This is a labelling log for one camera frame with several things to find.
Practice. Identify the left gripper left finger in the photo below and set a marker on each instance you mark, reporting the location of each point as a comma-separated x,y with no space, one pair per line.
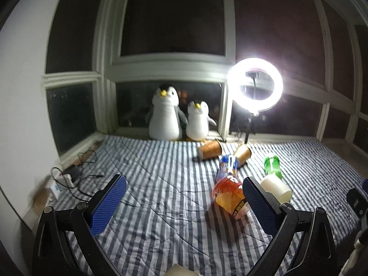
53,253

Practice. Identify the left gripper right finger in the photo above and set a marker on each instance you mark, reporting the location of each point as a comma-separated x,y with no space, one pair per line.
316,251

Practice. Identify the brown paper cup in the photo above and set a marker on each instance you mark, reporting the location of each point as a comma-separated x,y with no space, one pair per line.
242,154
209,150

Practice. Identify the white paper cup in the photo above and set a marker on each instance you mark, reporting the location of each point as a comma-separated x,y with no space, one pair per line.
273,184

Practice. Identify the green plastic cup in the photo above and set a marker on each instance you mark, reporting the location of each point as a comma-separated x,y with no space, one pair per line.
272,166

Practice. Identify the orange label plastic cup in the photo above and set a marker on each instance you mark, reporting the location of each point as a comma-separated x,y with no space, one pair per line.
228,194

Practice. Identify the white power strip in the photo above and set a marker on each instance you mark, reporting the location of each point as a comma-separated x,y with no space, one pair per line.
58,182

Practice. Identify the black power adapter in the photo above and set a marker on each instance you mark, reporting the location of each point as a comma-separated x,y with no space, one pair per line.
74,172

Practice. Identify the blue label plastic bottle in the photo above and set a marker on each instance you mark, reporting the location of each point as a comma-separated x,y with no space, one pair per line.
228,166

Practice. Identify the striped blue white quilt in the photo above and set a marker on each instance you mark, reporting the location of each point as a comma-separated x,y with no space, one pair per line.
169,217

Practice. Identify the small plush penguin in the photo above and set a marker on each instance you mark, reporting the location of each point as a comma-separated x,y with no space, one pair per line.
199,121

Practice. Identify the large plush penguin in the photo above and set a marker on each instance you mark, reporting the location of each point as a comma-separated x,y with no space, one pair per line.
165,118

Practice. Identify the black ring light stand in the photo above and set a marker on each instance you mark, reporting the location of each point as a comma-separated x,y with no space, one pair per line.
241,121

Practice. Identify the white ring light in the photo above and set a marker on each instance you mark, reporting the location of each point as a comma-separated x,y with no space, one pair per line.
235,78

